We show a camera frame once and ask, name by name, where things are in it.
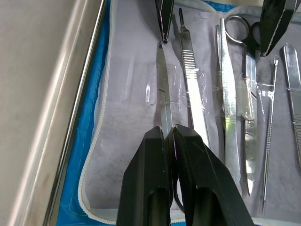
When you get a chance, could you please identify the ribbed steel tweezers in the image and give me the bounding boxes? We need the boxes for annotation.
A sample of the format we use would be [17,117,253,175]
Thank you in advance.
[279,43,301,168]

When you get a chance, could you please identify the steel scissors with ring handles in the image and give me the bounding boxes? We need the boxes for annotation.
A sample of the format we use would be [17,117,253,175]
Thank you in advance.
[225,15,262,197]

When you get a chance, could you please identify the steel scissors with slim blades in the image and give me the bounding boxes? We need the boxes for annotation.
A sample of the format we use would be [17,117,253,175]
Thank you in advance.
[155,40,186,214]

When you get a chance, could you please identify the steel scalpel handle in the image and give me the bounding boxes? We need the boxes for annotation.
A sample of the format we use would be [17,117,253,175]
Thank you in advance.
[178,8,212,149]

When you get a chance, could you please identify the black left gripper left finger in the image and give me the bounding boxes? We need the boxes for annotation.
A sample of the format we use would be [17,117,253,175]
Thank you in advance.
[116,126,174,226]

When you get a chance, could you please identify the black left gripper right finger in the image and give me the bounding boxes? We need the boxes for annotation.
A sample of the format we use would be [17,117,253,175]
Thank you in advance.
[172,124,256,226]

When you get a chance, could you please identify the smooth steel tweezers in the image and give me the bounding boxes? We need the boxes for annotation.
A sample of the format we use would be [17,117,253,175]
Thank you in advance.
[215,17,242,184]

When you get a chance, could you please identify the thin steel probe needle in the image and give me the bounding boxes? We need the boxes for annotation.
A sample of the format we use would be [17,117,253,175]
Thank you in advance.
[260,55,280,211]

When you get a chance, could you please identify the shiny metal tray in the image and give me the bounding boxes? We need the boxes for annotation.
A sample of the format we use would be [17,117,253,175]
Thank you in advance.
[0,0,109,226]

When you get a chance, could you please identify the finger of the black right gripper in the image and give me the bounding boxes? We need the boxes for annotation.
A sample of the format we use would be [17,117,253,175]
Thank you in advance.
[154,0,175,44]
[259,0,299,57]

